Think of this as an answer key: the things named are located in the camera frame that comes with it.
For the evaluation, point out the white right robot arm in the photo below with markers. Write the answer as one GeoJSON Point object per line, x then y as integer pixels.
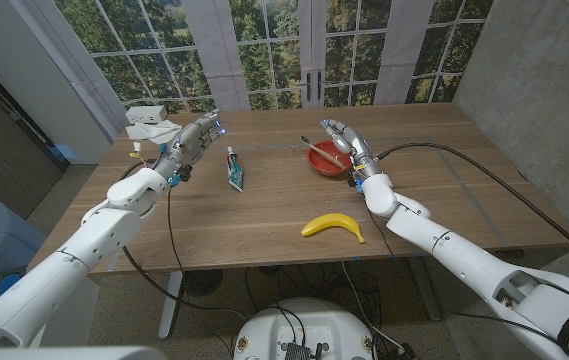
{"type": "Point", "coordinates": [474, 260]}

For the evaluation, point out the white crumpled tissue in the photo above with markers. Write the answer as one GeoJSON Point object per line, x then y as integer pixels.
{"type": "Point", "coordinates": [156, 131]}

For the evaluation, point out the white table leg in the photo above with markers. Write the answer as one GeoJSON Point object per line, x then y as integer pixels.
{"type": "Point", "coordinates": [170, 305]}

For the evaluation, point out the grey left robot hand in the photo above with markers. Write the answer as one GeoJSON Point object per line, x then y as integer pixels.
{"type": "Point", "coordinates": [189, 145]}

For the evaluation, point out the red bowl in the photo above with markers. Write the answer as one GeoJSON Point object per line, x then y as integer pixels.
{"type": "Point", "coordinates": [325, 161]}

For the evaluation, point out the printed window backdrop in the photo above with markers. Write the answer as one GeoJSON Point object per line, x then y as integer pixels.
{"type": "Point", "coordinates": [264, 50]}

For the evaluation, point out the white power strip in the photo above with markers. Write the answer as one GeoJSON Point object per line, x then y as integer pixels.
{"type": "Point", "coordinates": [146, 114]}

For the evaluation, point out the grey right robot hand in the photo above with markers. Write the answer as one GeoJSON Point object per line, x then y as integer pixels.
{"type": "Point", "coordinates": [354, 145]}

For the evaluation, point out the black round floor device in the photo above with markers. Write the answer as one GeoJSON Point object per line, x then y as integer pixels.
{"type": "Point", "coordinates": [203, 282]}

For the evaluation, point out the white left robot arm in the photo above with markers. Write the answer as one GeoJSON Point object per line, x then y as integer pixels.
{"type": "Point", "coordinates": [74, 255]}

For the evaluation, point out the white robot torso edge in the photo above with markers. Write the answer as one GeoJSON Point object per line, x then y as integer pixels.
{"type": "Point", "coordinates": [64, 354]}

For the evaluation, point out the yellow toy banana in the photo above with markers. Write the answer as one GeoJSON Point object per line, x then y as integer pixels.
{"type": "Point", "coordinates": [331, 221]}

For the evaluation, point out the wooden toothbrush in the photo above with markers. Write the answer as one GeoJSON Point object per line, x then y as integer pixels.
{"type": "Point", "coordinates": [321, 152]}

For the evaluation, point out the green white toothpaste tube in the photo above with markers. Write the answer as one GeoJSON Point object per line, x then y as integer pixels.
{"type": "Point", "coordinates": [235, 170]}

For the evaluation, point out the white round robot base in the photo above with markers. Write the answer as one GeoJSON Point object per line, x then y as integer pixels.
{"type": "Point", "coordinates": [309, 325]}

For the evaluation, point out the blue foot pedals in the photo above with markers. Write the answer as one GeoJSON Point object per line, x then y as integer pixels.
{"type": "Point", "coordinates": [4, 285]}

